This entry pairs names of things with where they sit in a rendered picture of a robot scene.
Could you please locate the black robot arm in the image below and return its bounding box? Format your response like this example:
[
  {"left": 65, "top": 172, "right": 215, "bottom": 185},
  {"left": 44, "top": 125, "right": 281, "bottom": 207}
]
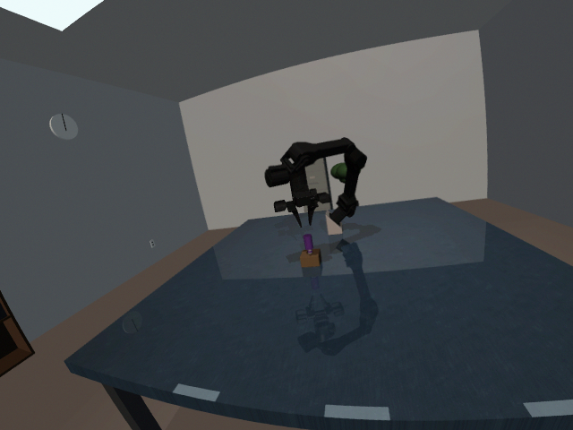
[{"left": 264, "top": 137, "right": 367, "bottom": 226}]

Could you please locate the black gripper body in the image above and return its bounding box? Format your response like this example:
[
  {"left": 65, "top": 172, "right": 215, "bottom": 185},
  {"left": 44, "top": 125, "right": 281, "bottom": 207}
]
[{"left": 274, "top": 180, "right": 331, "bottom": 212}]

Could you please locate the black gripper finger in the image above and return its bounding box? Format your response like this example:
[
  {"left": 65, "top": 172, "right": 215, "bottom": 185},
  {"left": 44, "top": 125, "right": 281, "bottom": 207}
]
[
  {"left": 288, "top": 207, "right": 302, "bottom": 227},
  {"left": 308, "top": 205, "right": 319, "bottom": 226}
]

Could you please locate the purple marker cap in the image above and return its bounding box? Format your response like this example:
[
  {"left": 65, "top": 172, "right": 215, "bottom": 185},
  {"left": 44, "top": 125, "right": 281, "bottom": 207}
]
[{"left": 304, "top": 234, "right": 313, "bottom": 250}]

